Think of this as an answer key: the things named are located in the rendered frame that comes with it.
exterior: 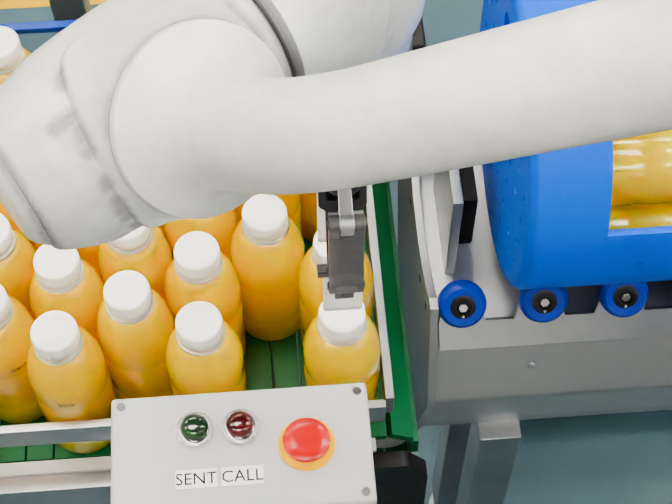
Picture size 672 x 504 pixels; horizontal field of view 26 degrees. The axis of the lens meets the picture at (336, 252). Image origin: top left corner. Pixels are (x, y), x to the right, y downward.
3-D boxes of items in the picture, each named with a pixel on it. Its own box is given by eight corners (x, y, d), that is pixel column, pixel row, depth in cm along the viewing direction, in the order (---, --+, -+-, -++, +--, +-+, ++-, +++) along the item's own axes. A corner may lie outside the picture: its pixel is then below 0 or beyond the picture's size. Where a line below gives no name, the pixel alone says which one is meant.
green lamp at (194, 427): (209, 442, 112) (208, 436, 111) (181, 444, 112) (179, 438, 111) (208, 416, 113) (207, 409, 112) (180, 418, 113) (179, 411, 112)
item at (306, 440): (331, 464, 111) (331, 458, 110) (284, 467, 111) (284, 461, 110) (328, 421, 113) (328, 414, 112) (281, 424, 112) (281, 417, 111)
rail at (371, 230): (393, 412, 129) (394, 398, 127) (384, 413, 129) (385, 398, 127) (356, 58, 150) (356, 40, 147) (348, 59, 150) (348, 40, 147)
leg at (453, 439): (468, 522, 224) (510, 331, 170) (430, 525, 224) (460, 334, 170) (463, 487, 227) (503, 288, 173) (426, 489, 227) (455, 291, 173)
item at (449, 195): (469, 273, 139) (480, 202, 129) (444, 275, 139) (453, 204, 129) (456, 186, 144) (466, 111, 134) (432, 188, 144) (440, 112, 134)
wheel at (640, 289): (650, 272, 132) (645, 264, 134) (601, 277, 132) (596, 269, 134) (650, 318, 134) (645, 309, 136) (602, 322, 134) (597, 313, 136)
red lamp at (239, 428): (255, 439, 112) (254, 433, 111) (226, 441, 112) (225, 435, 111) (254, 413, 113) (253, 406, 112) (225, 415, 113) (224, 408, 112)
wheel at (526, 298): (569, 278, 132) (564, 270, 134) (519, 282, 132) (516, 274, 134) (569, 323, 134) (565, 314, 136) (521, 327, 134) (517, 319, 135)
